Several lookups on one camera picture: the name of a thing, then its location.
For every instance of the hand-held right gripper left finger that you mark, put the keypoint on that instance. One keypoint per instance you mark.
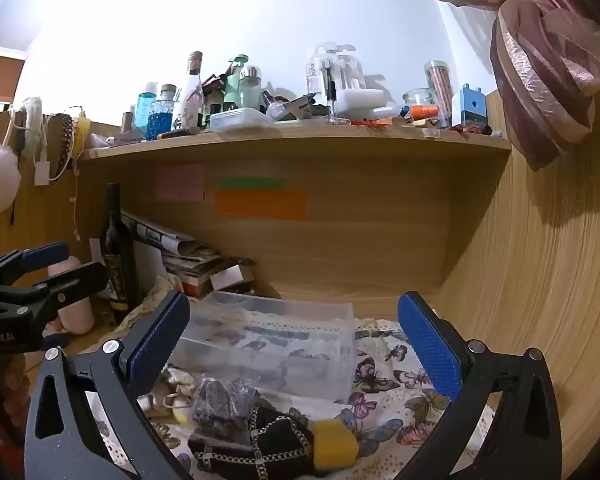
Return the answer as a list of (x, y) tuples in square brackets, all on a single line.
[(155, 347)]

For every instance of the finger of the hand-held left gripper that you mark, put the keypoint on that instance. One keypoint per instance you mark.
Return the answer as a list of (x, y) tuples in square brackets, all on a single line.
[(80, 282), (45, 256)]

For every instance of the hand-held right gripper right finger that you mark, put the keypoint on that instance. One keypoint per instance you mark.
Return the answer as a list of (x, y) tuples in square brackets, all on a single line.
[(430, 347)]

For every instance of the dark purple bagged cloth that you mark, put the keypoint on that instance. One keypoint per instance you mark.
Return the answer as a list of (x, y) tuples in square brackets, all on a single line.
[(215, 400)]

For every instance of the clear plastic storage box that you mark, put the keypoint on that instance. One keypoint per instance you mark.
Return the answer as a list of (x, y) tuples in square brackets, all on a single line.
[(280, 355)]

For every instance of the yellow sponge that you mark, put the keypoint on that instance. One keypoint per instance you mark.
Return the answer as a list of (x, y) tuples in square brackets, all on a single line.
[(335, 447)]

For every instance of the pale pink cylinder bottle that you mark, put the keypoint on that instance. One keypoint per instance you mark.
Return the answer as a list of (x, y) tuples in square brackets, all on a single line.
[(77, 312)]

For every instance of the butterfly printed cloth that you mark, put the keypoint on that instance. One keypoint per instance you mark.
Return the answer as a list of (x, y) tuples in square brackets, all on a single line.
[(405, 380)]

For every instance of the dark wine bottle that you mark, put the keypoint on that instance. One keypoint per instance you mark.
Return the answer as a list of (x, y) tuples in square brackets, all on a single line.
[(113, 240)]

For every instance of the white hanging tag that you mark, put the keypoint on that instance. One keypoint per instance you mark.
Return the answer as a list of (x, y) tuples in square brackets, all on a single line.
[(41, 172)]

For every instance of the stack of magazines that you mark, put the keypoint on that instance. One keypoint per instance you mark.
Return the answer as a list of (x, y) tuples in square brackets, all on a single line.
[(180, 255)]

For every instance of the white and red small box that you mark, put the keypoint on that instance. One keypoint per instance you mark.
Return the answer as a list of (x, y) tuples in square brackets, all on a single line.
[(226, 278)]

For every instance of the dark patterned headband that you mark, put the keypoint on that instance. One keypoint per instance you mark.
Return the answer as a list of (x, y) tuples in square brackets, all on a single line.
[(66, 142)]

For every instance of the yellow headband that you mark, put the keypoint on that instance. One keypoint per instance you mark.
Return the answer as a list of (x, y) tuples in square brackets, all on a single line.
[(83, 130)]

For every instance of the white fluffy headband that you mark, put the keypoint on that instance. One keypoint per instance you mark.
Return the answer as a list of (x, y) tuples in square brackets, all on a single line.
[(31, 122)]

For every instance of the pink sticky note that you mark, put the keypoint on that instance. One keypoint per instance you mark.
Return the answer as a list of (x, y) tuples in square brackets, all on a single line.
[(181, 183)]

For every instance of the orange sticky note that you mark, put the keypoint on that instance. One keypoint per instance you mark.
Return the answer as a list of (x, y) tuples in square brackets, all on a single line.
[(260, 205)]

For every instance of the clear jar of blue beads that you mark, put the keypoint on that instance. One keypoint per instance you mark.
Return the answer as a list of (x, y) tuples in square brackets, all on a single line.
[(160, 121)]

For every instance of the brown makeup pencil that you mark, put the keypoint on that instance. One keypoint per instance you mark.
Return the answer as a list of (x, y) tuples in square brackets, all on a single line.
[(177, 133)]

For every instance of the blue liquid bottle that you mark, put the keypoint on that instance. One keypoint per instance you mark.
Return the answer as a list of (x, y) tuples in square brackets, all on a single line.
[(144, 107)]

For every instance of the green sticky note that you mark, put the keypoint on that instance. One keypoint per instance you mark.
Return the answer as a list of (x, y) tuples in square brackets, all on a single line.
[(251, 183)]

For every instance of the tall clear glass bottle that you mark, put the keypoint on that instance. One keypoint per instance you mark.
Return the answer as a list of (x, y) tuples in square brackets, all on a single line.
[(191, 97)]

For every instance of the clear lidded flat box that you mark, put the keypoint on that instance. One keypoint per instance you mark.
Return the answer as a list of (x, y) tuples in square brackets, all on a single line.
[(240, 119)]

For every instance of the orange tube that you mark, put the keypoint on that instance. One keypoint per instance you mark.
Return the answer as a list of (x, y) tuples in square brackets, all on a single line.
[(424, 111)]

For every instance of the blue box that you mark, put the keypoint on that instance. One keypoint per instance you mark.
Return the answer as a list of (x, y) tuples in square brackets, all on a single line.
[(471, 107)]

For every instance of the wooden shelf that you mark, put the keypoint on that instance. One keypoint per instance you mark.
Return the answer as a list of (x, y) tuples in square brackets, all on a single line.
[(290, 141)]

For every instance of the short glass jar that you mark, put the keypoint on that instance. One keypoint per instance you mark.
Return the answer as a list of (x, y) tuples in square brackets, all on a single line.
[(417, 97)]

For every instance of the green pump bottle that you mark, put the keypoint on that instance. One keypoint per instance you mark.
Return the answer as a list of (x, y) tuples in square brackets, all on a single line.
[(234, 85)]

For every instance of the tall clear jar of sticks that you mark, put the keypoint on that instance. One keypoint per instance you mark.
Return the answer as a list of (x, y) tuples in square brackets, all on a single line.
[(438, 90)]

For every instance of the white rectangular box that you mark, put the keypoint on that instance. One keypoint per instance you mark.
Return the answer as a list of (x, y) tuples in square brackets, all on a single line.
[(357, 100)]

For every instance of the silver-capped round bottle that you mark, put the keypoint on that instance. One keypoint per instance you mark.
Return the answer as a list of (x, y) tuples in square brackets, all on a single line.
[(251, 87)]

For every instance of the pink curtain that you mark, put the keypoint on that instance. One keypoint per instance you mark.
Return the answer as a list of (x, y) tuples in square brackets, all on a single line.
[(540, 85)]

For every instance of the clear acrylic organizer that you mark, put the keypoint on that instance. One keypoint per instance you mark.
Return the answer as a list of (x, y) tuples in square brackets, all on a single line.
[(342, 67)]

